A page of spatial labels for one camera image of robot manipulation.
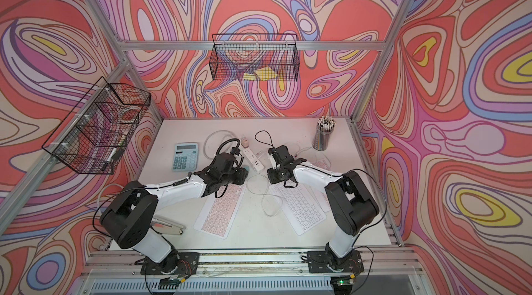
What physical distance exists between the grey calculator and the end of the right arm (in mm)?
410

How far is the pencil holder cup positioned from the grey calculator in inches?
24.2

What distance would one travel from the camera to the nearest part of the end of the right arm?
68 cm

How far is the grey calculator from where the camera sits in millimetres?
1005

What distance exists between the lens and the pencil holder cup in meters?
0.95

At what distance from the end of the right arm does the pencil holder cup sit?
27 cm

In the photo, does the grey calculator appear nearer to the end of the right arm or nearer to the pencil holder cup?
the end of the right arm
